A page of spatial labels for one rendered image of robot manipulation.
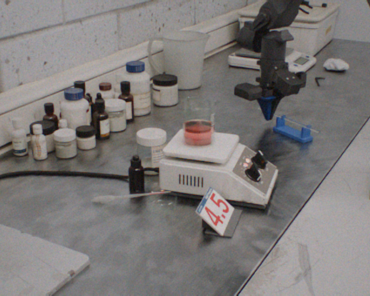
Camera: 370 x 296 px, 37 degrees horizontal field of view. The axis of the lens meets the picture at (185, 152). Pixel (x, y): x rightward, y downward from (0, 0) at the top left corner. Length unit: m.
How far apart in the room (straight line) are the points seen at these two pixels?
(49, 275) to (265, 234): 0.35
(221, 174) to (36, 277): 0.36
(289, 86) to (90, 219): 0.56
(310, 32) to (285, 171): 0.95
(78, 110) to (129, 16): 0.47
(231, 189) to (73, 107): 0.44
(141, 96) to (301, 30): 0.80
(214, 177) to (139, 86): 0.48
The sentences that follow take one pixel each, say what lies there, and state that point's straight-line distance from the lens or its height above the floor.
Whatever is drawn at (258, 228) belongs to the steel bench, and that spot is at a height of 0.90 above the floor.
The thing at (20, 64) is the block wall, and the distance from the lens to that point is 1.32.
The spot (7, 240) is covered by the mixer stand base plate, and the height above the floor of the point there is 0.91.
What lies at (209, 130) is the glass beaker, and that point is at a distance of 1.00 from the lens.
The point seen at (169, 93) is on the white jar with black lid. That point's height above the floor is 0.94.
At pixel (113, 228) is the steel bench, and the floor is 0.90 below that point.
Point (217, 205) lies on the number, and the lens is 0.95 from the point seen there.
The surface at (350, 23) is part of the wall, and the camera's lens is 2.37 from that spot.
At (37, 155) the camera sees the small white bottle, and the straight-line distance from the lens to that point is 1.20.
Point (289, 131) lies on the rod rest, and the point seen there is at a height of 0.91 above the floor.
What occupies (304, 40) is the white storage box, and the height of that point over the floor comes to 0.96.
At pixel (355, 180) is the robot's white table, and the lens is 1.14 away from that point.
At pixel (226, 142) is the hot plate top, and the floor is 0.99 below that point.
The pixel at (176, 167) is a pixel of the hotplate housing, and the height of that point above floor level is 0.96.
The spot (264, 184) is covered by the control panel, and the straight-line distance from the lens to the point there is 1.01.
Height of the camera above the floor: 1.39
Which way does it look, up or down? 24 degrees down
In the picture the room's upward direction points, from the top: straight up
